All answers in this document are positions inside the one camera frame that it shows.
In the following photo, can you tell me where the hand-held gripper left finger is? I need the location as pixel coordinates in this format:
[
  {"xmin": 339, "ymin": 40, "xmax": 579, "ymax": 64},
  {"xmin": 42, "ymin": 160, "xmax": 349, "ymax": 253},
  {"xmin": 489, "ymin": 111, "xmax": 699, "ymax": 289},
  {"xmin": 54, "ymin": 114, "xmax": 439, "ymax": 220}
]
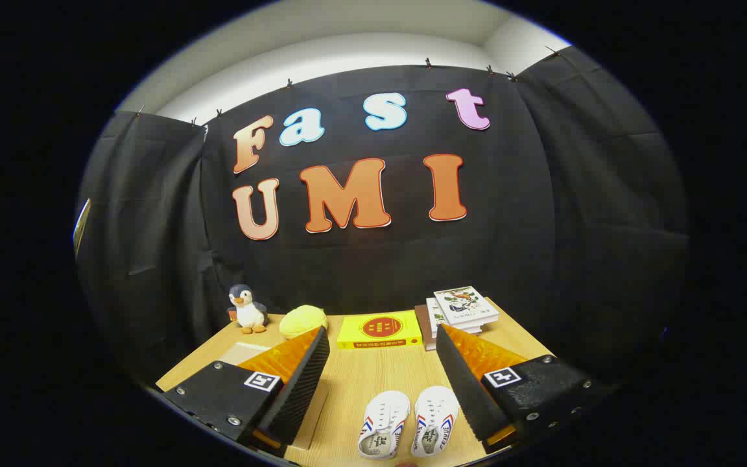
[{"xmin": 161, "ymin": 326, "xmax": 331, "ymax": 451}]

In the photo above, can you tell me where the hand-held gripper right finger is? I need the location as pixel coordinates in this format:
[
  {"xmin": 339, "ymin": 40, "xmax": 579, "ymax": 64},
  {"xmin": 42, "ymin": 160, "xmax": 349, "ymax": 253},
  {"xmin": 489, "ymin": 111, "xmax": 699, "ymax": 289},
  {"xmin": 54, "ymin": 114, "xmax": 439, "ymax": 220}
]
[{"xmin": 435, "ymin": 323, "xmax": 601, "ymax": 451}]

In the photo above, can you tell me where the white shoe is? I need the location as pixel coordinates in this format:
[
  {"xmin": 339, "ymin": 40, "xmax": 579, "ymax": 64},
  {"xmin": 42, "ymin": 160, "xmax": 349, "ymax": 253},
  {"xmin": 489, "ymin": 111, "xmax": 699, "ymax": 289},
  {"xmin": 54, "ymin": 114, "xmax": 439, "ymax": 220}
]
[
  {"xmin": 412, "ymin": 387, "xmax": 460, "ymax": 458},
  {"xmin": 357, "ymin": 390, "xmax": 411, "ymax": 460}
]

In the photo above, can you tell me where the beige fabric storage box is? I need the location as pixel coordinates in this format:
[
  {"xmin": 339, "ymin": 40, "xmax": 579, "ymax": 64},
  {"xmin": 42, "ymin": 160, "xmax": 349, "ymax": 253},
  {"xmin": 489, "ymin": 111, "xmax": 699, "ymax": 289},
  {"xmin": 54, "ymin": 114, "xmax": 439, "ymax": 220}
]
[{"xmin": 218, "ymin": 342, "xmax": 330, "ymax": 450}]

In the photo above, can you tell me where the yellow plush ball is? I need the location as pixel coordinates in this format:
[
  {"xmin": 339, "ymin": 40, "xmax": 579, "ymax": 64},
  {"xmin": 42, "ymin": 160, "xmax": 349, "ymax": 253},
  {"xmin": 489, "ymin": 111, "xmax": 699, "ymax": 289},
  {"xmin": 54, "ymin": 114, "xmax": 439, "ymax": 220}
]
[{"xmin": 279, "ymin": 305, "xmax": 328, "ymax": 340}]

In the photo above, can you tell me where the white floral cover book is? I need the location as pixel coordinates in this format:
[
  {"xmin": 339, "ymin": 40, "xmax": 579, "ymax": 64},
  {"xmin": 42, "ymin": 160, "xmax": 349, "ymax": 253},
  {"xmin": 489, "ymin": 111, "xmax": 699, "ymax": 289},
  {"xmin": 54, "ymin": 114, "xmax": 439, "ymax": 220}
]
[{"xmin": 433, "ymin": 286, "xmax": 500, "ymax": 327}]

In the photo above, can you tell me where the penguin plush toy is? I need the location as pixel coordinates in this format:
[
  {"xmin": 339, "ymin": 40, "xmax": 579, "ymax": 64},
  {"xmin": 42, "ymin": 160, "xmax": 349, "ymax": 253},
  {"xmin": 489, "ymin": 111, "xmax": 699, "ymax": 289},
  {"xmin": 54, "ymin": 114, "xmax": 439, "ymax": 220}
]
[{"xmin": 227, "ymin": 284, "xmax": 268, "ymax": 335}]

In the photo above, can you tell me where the yellow book with red circle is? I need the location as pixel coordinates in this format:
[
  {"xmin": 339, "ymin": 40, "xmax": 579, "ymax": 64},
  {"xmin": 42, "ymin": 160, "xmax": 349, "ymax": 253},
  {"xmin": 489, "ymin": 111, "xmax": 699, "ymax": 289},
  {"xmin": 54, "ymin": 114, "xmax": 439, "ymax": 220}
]
[{"xmin": 337, "ymin": 311, "xmax": 423, "ymax": 350}]

